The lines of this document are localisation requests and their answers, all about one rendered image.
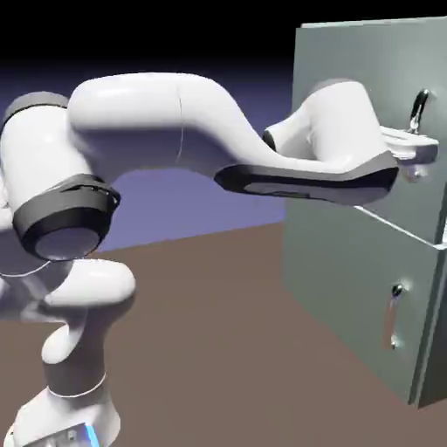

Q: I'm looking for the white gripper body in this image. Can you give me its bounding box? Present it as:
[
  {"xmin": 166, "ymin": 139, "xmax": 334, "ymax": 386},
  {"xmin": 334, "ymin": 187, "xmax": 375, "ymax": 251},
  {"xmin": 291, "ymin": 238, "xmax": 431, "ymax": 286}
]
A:
[{"xmin": 379, "ymin": 125, "xmax": 440, "ymax": 165}]

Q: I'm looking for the curved dark metal handle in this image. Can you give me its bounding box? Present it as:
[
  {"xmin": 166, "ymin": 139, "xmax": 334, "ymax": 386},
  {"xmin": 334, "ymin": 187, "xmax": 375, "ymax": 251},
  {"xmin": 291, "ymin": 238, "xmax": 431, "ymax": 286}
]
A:
[{"xmin": 404, "ymin": 88, "xmax": 434, "ymax": 183}]

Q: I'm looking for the grey-green cabinet door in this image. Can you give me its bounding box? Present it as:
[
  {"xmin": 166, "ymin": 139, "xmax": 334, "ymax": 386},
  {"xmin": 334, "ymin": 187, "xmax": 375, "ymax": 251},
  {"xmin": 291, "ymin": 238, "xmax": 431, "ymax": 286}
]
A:
[
  {"xmin": 285, "ymin": 20, "xmax": 447, "ymax": 250},
  {"xmin": 281, "ymin": 198, "xmax": 442, "ymax": 406}
]

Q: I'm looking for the grey-green cabinet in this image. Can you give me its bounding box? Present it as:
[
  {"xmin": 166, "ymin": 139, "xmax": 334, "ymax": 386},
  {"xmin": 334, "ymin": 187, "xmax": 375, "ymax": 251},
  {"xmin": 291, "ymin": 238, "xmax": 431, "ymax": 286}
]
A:
[{"xmin": 281, "ymin": 15, "xmax": 447, "ymax": 410}]

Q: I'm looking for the curved shiny metal handle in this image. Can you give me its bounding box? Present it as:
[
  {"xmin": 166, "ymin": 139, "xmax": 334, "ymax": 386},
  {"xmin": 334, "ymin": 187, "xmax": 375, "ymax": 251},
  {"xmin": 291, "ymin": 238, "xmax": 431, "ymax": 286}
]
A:
[{"xmin": 382, "ymin": 280, "xmax": 409, "ymax": 351}]

